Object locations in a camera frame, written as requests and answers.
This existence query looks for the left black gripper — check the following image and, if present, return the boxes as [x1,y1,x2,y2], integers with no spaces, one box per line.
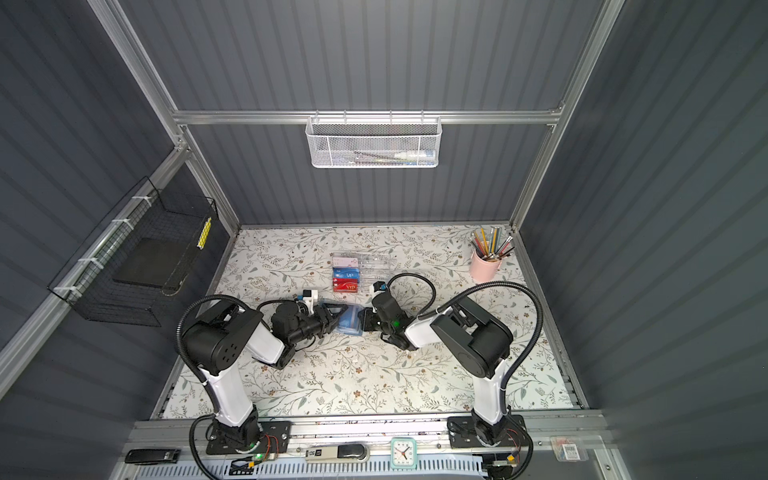
[288,304,347,348]

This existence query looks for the blue leather card holder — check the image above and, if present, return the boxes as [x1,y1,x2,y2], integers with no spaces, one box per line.
[335,303,363,336]

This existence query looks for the clear acrylic organizer box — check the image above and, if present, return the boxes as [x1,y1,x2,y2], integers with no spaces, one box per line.
[331,252,394,293]

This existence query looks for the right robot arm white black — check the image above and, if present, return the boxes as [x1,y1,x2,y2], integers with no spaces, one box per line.
[357,291,513,427]

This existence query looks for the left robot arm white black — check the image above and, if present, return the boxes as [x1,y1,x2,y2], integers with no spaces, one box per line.
[175,292,350,444]

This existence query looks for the red card in organizer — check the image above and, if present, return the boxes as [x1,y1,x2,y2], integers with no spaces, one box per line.
[332,279,359,293]

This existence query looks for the blue card in organizer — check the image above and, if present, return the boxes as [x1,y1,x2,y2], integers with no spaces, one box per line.
[333,267,360,281]

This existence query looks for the pink card in organizer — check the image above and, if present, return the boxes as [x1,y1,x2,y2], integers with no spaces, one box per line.
[332,256,359,269]

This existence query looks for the pink pencil cup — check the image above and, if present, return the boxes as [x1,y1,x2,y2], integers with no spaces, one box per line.
[469,252,503,284]

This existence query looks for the small teal desk clock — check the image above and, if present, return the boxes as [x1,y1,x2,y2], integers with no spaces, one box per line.
[390,437,418,470]

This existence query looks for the coloured pencils in cup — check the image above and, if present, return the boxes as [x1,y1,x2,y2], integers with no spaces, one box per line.
[470,227,514,262]

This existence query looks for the yellow tag on basket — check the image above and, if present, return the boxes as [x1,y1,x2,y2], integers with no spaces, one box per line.
[196,217,212,250]

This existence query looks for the pens in white basket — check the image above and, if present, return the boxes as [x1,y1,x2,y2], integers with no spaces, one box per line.
[353,150,438,166]

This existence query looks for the black flat pad in basket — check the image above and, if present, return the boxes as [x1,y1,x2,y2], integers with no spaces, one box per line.
[113,238,197,295]

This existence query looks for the small clear packet with label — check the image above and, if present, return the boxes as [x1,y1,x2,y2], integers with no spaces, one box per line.
[550,437,589,463]

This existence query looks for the black stapler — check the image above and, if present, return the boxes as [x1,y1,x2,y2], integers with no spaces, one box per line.
[124,448,181,466]

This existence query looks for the right wrist camera white housing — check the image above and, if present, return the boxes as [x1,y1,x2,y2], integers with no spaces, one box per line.
[370,281,388,296]

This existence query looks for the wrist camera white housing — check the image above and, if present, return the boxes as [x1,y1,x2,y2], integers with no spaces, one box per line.
[296,289,319,315]
[370,281,388,296]

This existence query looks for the left wrist camera white housing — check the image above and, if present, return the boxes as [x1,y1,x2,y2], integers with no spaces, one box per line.
[296,289,319,315]

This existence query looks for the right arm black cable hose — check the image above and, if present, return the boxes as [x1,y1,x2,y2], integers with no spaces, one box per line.
[386,272,545,480]

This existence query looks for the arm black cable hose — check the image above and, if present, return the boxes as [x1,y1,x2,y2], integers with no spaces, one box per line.
[386,272,545,480]
[175,293,295,480]

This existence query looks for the silver black device on rail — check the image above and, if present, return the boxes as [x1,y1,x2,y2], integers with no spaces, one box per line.
[305,443,370,463]

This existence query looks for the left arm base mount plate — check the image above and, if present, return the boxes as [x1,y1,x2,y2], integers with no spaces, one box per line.
[205,420,293,455]

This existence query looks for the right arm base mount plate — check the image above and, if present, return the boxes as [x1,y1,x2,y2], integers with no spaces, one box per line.
[446,414,532,450]

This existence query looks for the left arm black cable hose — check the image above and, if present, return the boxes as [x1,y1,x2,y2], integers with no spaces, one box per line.
[175,293,295,480]

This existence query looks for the white wire mesh basket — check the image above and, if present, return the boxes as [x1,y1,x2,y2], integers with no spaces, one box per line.
[305,116,443,169]

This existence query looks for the black wire wall basket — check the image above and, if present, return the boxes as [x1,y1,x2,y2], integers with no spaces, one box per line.
[48,181,218,327]

